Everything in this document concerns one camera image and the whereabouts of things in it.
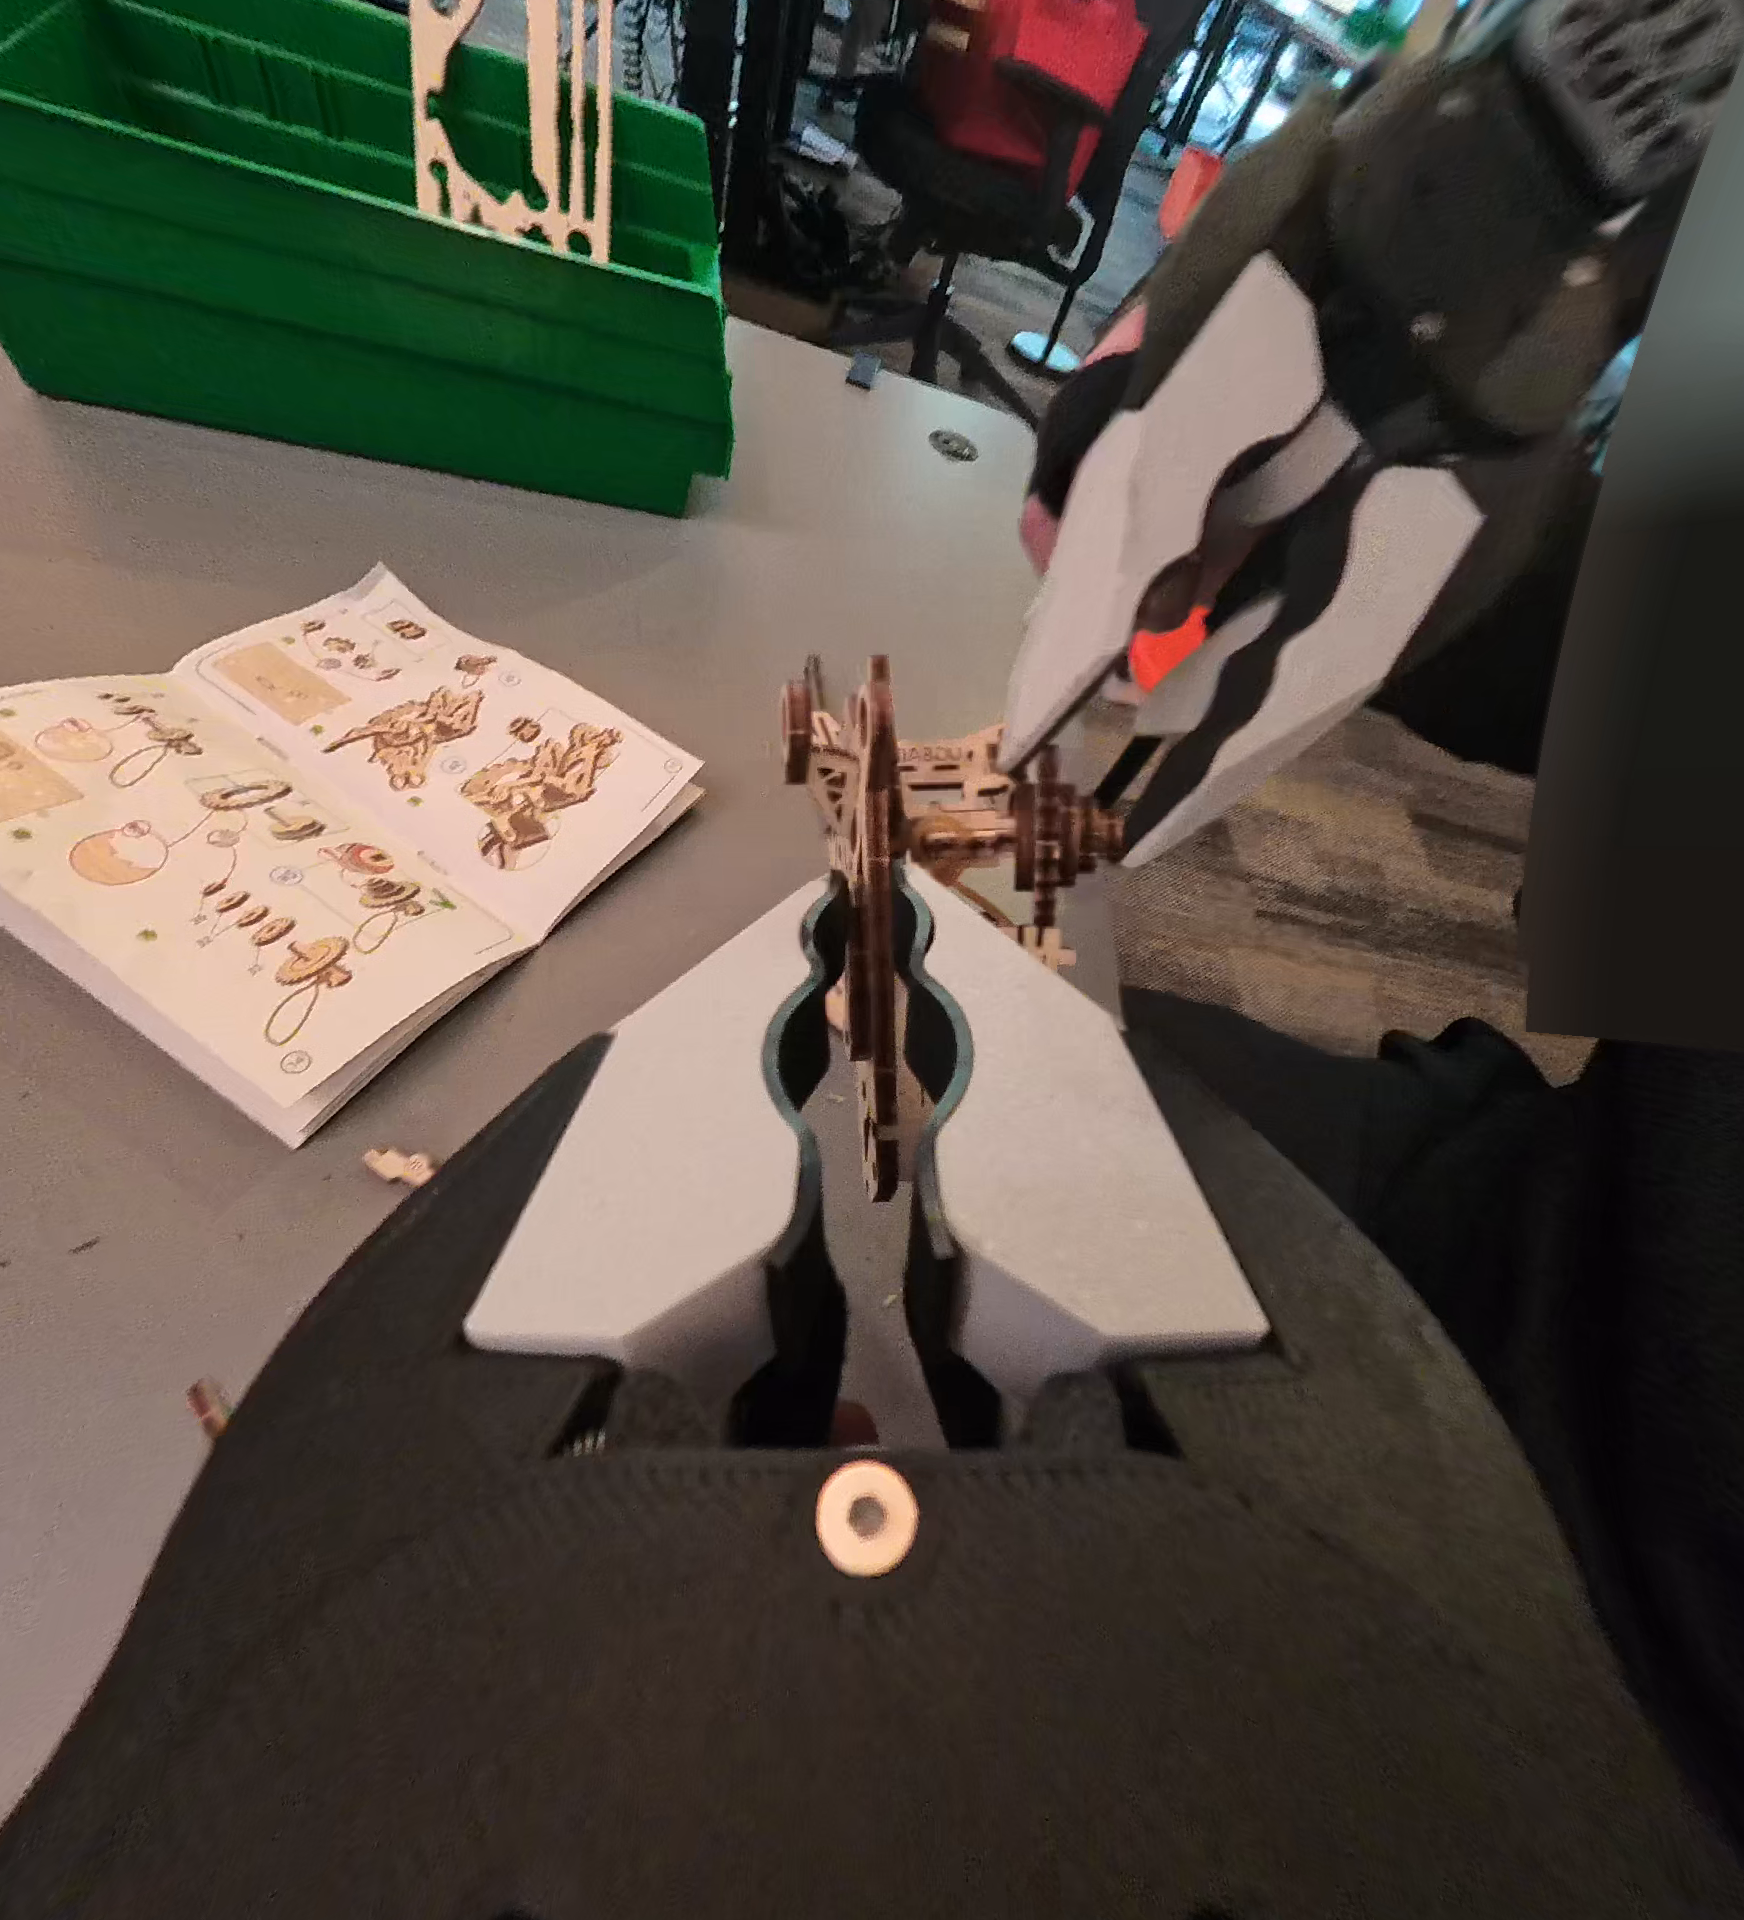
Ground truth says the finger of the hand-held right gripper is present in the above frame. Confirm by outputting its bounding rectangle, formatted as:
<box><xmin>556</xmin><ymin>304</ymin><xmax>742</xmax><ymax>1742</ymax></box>
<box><xmin>1098</xmin><ymin>466</ymin><xmax>1489</xmax><ymax>877</ymax></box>
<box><xmin>997</xmin><ymin>250</ymin><xmax>1369</xmax><ymax>777</ymax></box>

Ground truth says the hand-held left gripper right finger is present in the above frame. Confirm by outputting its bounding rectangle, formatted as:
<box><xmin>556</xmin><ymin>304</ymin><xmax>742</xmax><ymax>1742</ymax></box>
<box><xmin>902</xmin><ymin>868</ymin><xmax>1273</xmax><ymax>1412</ymax></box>

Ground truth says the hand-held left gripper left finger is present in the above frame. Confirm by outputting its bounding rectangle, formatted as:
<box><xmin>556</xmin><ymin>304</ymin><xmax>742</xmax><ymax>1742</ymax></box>
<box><xmin>465</xmin><ymin>879</ymin><xmax>841</xmax><ymax>1412</ymax></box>

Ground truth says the wooden gear model assembly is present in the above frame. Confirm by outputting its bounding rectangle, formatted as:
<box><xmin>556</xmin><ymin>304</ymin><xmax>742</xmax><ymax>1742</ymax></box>
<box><xmin>781</xmin><ymin>653</ymin><xmax>1130</xmax><ymax>1206</ymax></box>

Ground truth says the person's right hand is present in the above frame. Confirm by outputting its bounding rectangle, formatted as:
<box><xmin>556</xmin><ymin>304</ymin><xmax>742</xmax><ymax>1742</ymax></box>
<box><xmin>1018</xmin><ymin>307</ymin><xmax>1155</xmax><ymax>578</ymax></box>

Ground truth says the black office chair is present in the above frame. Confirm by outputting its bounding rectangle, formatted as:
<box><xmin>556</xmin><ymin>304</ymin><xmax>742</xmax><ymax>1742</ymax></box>
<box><xmin>873</xmin><ymin>0</ymin><xmax>1203</xmax><ymax>385</ymax></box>

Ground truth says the red cloth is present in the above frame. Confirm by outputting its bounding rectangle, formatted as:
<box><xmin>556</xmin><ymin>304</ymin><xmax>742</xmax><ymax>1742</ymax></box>
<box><xmin>920</xmin><ymin>0</ymin><xmax>1161</xmax><ymax>172</ymax></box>

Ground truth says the open instruction booklet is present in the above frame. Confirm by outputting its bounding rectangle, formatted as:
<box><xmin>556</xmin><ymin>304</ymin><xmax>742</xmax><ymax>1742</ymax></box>
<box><xmin>0</xmin><ymin>562</ymin><xmax>706</xmax><ymax>1149</ymax></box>

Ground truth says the laser-cut wooden sheet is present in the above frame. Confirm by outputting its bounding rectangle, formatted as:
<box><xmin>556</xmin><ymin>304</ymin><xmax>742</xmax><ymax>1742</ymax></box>
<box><xmin>413</xmin><ymin>0</ymin><xmax>619</xmax><ymax>267</ymax></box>

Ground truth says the green plastic storage bin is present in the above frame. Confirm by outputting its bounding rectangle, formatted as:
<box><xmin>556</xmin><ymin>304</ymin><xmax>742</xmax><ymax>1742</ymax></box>
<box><xmin>0</xmin><ymin>0</ymin><xmax>736</xmax><ymax>519</ymax></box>

